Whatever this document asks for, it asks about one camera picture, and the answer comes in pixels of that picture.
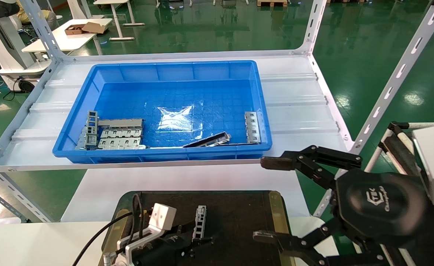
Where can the white metal shelf rack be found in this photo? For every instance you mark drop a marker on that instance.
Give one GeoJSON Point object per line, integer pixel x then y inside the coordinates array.
{"type": "Point", "coordinates": [298, 92]}

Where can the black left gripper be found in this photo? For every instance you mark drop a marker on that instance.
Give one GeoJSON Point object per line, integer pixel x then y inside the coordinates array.
{"type": "Point", "coordinates": [165, 253]}

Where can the white desk with legs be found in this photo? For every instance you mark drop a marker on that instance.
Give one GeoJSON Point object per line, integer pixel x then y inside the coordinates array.
{"type": "Point", "coordinates": [118, 22]}

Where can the black container tray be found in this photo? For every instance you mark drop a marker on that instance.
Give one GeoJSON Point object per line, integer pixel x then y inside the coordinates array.
{"type": "Point", "coordinates": [239, 210]}

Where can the white machine on wheels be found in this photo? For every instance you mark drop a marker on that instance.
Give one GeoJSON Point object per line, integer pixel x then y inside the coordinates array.
{"type": "Point", "coordinates": [2, 44]}

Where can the small grey metal part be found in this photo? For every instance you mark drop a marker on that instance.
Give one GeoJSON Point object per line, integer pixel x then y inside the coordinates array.
{"type": "Point", "coordinates": [81, 142]}

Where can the clear plastic film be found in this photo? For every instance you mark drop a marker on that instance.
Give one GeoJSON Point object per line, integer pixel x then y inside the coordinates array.
{"type": "Point", "coordinates": [176, 118]}

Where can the perforated silver metal part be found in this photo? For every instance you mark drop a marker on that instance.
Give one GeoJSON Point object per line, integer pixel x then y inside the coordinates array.
{"type": "Point", "coordinates": [200, 218]}

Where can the blue plastic bin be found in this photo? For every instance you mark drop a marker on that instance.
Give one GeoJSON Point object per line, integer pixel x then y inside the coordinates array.
{"type": "Point", "coordinates": [220, 74]}

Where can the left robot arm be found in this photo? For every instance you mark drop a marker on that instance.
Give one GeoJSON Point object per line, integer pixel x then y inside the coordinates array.
{"type": "Point", "coordinates": [110, 260]}

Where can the wooden pallet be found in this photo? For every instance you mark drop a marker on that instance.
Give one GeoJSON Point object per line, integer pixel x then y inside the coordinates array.
{"type": "Point", "coordinates": [272, 3]}

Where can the open cardboard box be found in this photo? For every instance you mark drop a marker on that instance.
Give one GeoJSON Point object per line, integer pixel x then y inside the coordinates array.
{"type": "Point", "coordinates": [93, 27]}

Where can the grey long metal part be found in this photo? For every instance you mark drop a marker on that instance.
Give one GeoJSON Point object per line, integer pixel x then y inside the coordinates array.
{"type": "Point", "coordinates": [121, 123]}

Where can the grey upright metal part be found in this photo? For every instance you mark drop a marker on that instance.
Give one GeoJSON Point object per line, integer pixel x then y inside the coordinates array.
{"type": "Point", "coordinates": [92, 125]}

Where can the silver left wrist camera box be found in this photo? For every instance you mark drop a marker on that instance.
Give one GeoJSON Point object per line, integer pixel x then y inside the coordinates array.
{"type": "Point", "coordinates": [162, 216]}

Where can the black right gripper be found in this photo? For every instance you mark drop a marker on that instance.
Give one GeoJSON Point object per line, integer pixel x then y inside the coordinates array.
{"type": "Point", "coordinates": [383, 207]}

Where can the white round base stand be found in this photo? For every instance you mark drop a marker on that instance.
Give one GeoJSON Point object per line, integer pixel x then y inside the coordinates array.
{"type": "Point", "coordinates": [54, 16]}

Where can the white work table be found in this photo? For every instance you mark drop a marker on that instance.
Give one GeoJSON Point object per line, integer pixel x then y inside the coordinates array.
{"type": "Point", "coordinates": [65, 41]}

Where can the dark long metal part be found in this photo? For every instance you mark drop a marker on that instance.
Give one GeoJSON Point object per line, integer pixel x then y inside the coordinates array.
{"type": "Point", "coordinates": [209, 140]}

